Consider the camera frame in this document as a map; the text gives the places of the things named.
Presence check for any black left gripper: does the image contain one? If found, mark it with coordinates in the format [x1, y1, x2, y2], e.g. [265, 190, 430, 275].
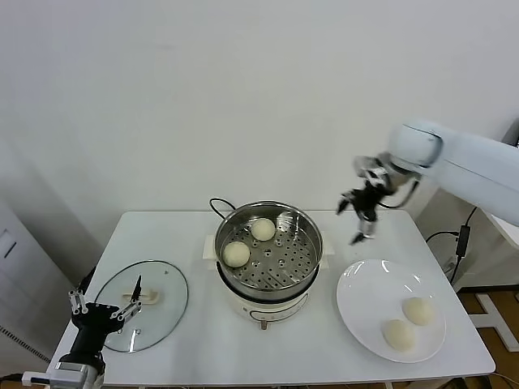
[67, 265, 143, 357]

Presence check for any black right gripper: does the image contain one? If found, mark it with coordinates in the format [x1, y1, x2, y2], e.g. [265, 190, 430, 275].
[336, 184, 384, 246]

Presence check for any round glass pot lid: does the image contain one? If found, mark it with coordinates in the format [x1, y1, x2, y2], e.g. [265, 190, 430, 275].
[92, 260, 191, 353]

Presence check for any white steamed baozi bun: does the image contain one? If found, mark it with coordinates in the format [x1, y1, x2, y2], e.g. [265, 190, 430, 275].
[251, 217, 277, 242]
[383, 318, 418, 352]
[222, 242, 251, 268]
[402, 297, 435, 327]

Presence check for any perforated stainless steamer basket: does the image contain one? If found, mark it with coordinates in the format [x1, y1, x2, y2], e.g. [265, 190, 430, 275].
[214, 200, 324, 296]

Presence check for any large white round plate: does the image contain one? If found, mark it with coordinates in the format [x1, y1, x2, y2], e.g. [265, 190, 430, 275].
[336, 259, 448, 364]

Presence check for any white electric cooker pot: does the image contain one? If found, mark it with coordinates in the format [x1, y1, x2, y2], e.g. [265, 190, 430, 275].
[201, 233, 337, 331]

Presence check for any white side desk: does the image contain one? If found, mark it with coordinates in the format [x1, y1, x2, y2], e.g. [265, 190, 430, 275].
[474, 210, 519, 353]

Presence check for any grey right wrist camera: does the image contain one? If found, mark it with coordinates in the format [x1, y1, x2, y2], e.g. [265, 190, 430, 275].
[351, 156, 386, 180]

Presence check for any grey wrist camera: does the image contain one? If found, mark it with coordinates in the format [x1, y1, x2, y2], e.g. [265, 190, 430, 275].
[351, 156, 386, 180]
[52, 352, 98, 387]

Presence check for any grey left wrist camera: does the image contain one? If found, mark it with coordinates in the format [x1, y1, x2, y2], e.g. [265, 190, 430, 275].
[52, 352, 98, 387]

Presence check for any black cable with adapter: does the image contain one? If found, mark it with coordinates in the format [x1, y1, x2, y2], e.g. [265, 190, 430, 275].
[425, 206, 479, 284]

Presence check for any black cooker power cable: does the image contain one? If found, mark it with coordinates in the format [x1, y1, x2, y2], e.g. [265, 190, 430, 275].
[209, 197, 236, 220]

